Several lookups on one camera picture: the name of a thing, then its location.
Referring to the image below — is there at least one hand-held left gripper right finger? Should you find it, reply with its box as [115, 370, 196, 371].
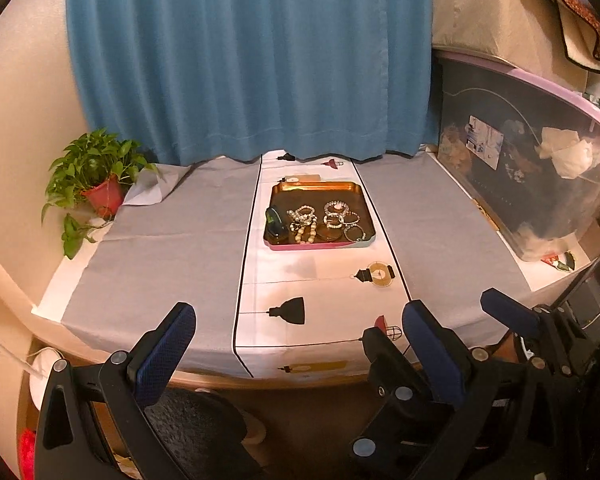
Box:
[402, 300, 586, 480]

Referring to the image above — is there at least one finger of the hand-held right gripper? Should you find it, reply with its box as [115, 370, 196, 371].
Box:
[480, 287, 593, 381]
[351, 327, 443, 466]

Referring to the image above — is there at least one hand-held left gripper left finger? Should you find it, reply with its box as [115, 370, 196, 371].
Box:
[34, 302, 197, 480]

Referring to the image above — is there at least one black green wristband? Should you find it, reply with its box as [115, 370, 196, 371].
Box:
[266, 207, 286, 241]

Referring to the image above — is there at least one metal tray with pink rim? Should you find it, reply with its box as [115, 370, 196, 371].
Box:
[263, 181, 377, 252]

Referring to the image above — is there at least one small red green packet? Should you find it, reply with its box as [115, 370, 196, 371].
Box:
[540, 250, 578, 273]

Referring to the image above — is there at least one black device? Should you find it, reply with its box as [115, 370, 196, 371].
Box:
[555, 250, 600, 341]

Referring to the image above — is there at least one grey tablecloth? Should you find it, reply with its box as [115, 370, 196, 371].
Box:
[60, 151, 533, 378]

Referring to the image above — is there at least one clear storage bin purple lid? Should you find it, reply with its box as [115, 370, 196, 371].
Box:
[432, 47, 600, 264]

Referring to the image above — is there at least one white lamp-print table runner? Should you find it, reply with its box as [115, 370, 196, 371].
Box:
[229, 150, 413, 378]

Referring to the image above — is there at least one pink fluffy object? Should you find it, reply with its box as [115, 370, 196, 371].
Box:
[17, 427, 38, 478]

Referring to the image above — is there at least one green plant in red pot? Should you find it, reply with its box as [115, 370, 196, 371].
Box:
[41, 129, 161, 260]

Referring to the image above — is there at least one white crumpled plastic bag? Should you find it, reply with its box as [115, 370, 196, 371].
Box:
[535, 126, 600, 179]

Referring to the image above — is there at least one white printed card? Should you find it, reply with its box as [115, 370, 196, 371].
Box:
[466, 115, 502, 170]

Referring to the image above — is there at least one beige bag with patterned trim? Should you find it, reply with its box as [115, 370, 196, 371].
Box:
[510, 0, 600, 73]

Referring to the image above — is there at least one beige fabric storage box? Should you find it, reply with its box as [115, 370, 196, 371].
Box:
[430, 0, 593, 68]

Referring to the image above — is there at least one blue curtain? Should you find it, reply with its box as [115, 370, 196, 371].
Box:
[66, 0, 441, 165]

